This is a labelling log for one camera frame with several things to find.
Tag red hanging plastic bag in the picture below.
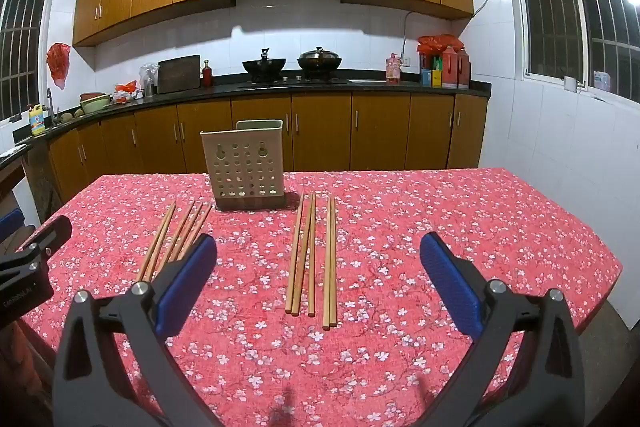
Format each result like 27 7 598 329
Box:
46 42 71 90

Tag pink bottle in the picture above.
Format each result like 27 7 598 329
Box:
384 52 403 85

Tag beige perforated utensil holder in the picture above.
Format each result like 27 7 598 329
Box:
200 119 287 212

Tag blue plastic object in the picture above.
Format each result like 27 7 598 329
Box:
0 208 25 241

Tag colourful seasoning boxes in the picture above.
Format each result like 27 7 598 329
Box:
420 54 444 88

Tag wooden base cabinet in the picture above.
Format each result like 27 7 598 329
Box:
47 91 488 204

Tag clear plastic bag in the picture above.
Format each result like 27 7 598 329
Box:
138 63 160 98

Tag black wok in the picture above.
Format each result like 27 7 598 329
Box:
242 48 288 82

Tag dark cutting board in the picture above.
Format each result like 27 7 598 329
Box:
156 55 202 95

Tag wooden chopstick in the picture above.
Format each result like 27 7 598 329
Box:
170 203 205 264
322 197 333 332
135 203 173 282
141 204 177 282
307 194 318 318
329 197 339 327
157 199 196 275
180 205 213 258
284 206 305 314
291 193 316 315

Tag lidded wok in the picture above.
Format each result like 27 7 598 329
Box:
297 48 344 74

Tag large barred window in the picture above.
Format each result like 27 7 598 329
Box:
500 0 640 104

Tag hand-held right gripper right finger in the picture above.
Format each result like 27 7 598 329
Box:
415 232 586 427

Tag yellow detergent bottle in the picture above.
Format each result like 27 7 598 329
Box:
29 104 47 136

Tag red floral tablecloth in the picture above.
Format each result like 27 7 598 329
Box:
20 167 623 427

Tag orange plastic bag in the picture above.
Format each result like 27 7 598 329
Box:
112 80 144 103

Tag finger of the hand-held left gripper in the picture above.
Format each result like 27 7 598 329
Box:
0 215 73 275

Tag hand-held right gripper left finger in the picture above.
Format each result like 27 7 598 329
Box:
52 233 221 427

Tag white cable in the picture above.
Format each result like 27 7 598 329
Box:
402 0 512 58

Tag gas stove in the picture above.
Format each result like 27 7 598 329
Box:
237 76 351 88

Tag black kitchen countertop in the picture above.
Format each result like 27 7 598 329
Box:
12 74 492 144

